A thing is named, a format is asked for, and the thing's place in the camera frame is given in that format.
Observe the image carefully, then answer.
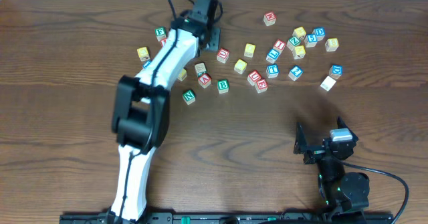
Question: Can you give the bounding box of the beige block with green side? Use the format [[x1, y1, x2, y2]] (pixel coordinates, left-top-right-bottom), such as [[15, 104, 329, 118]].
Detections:
[[195, 62, 207, 77]]

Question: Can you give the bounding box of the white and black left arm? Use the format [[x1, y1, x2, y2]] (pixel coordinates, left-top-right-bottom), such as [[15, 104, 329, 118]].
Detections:
[[106, 0, 223, 223]]

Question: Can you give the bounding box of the blue T block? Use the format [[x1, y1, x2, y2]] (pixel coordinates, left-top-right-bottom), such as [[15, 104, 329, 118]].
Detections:
[[266, 64, 280, 78]]

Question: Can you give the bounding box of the red U block upper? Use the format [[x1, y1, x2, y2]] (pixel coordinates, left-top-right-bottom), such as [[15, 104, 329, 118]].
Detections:
[[217, 48, 230, 64]]

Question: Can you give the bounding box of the red e block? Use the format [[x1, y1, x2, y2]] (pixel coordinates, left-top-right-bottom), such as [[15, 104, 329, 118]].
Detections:
[[255, 79, 268, 93], [263, 11, 277, 26]]

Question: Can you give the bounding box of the red E block top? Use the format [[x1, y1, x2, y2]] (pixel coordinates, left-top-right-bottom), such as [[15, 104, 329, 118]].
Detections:
[[263, 11, 277, 26]]

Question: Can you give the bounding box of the red Y block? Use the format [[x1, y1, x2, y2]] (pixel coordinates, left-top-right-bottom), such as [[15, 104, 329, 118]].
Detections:
[[160, 39, 167, 47]]

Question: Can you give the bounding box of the red E block lower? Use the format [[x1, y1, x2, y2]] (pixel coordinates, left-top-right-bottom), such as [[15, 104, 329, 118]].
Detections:
[[255, 79, 268, 93]]

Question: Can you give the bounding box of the red A block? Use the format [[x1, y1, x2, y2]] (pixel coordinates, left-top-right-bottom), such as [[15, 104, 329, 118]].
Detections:
[[198, 73, 211, 88]]

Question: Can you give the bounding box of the blue d block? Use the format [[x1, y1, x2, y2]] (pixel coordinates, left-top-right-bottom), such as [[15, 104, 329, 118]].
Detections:
[[329, 65, 343, 80], [312, 27, 326, 41]]

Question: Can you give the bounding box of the blue D block lower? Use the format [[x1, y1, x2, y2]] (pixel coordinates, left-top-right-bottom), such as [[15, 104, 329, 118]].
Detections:
[[329, 65, 343, 80]]

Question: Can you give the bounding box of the yellow block lower middle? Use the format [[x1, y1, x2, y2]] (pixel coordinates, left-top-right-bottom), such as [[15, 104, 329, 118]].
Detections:
[[234, 59, 247, 74]]

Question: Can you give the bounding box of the green Z block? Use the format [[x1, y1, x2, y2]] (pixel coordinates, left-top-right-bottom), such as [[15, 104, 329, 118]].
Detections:
[[287, 36, 301, 51]]

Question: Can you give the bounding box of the red I block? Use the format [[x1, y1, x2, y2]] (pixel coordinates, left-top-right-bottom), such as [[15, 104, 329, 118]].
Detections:
[[273, 39, 286, 53]]

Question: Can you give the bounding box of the yellow block far left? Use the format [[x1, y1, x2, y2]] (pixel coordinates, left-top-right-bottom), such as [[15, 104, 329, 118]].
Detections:
[[137, 47, 150, 62]]

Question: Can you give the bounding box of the green N block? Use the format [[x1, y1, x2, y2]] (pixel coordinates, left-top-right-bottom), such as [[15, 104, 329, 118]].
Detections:
[[183, 90, 196, 105]]

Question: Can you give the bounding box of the yellow block upper middle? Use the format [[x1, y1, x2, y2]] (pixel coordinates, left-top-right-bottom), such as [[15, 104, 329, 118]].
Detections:
[[244, 43, 255, 58]]

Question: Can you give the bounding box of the yellow block top right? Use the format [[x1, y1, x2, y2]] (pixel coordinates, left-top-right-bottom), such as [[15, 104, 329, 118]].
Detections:
[[292, 27, 306, 40]]

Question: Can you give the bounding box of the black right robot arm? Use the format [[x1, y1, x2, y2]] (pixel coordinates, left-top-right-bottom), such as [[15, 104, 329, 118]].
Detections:
[[294, 118, 370, 221]]

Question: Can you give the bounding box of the blue D block upper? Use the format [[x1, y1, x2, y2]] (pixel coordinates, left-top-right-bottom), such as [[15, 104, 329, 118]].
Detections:
[[312, 27, 326, 41]]

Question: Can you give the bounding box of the yellow block below Z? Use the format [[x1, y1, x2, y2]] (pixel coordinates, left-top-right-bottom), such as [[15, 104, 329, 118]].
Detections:
[[292, 45, 306, 60]]

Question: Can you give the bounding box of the blue 2 block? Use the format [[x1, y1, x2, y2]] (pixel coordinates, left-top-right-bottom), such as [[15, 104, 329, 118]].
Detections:
[[288, 66, 303, 81]]

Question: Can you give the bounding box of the yellow 8 block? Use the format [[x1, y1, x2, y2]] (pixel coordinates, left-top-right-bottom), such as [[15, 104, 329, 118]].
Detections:
[[325, 38, 339, 52]]

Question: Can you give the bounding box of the blue P block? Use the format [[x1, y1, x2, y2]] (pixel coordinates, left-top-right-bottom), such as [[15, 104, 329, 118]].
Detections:
[[142, 61, 151, 69]]

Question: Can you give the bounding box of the blue 5 block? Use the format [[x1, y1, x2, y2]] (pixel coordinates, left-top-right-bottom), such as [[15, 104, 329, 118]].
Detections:
[[304, 34, 318, 48]]

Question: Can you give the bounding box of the green B block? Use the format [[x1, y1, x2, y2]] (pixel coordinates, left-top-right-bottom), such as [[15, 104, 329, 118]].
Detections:
[[217, 80, 229, 94]]

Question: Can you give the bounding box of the green F block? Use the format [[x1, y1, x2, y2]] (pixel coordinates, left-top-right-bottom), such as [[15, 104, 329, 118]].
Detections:
[[155, 27, 167, 41]]

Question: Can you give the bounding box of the yellow block with O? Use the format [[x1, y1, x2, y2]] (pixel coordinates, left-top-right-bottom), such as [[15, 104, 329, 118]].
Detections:
[[177, 68, 187, 82]]

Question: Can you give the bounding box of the blue L block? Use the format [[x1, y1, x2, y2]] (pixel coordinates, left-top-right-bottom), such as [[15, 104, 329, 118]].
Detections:
[[266, 49, 280, 64]]

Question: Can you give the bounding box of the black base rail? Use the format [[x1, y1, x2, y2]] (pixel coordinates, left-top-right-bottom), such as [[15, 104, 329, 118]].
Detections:
[[59, 212, 393, 224]]

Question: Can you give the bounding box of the plain white block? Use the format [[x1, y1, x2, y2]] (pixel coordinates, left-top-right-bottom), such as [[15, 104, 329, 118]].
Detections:
[[320, 76, 336, 92]]

